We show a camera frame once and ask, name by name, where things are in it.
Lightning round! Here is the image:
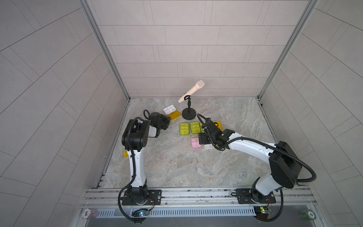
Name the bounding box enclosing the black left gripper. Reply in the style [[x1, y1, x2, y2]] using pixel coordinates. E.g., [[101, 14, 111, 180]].
[[156, 115, 171, 131]]

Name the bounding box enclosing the clear pillbox white tray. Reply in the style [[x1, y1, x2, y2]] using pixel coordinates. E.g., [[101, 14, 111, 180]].
[[203, 144, 214, 150]]

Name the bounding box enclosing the green pillbox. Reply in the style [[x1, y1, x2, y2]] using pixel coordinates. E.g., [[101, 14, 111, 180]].
[[199, 123, 204, 133], [190, 122, 202, 134], [179, 123, 190, 136]]

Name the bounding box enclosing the pink pillbox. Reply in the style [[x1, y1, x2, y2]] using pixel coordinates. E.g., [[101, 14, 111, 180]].
[[191, 138, 203, 149]]

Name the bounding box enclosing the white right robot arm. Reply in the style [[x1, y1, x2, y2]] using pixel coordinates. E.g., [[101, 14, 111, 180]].
[[197, 114, 317, 203]]

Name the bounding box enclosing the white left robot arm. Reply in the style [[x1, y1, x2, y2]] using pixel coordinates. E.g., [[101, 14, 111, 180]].
[[122, 112, 171, 204]]

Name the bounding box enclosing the black microphone stand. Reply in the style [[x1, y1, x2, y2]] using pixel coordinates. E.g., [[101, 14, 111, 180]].
[[181, 95, 197, 120]]

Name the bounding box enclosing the beige microphone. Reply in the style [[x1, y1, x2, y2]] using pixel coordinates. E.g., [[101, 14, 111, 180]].
[[178, 80, 205, 103]]

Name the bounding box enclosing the right green circuit board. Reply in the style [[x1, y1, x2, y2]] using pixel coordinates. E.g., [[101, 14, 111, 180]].
[[253, 206, 273, 220]]

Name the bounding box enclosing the green circuit board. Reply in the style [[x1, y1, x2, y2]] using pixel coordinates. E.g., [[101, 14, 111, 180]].
[[132, 209, 150, 218], [253, 206, 273, 220]]

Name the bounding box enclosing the left green circuit board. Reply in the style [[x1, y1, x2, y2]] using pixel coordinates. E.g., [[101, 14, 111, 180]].
[[132, 209, 150, 218]]

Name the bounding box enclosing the left round marker disc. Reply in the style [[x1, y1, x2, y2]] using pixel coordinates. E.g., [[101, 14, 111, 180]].
[[81, 209, 99, 219]]

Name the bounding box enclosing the round marker disc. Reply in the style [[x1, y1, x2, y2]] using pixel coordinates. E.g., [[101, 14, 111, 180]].
[[81, 209, 99, 219], [299, 210, 316, 221]]

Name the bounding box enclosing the right round marker disc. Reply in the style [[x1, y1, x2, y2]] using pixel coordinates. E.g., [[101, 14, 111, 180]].
[[299, 210, 316, 221]]

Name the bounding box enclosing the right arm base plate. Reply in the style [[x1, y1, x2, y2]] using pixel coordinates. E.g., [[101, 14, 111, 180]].
[[232, 188, 276, 204]]

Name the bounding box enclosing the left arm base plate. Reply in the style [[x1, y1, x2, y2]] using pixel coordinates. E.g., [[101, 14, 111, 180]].
[[121, 188, 162, 206]]

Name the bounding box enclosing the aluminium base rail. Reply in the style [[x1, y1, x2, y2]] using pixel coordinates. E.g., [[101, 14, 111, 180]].
[[80, 186, 317, 208]]

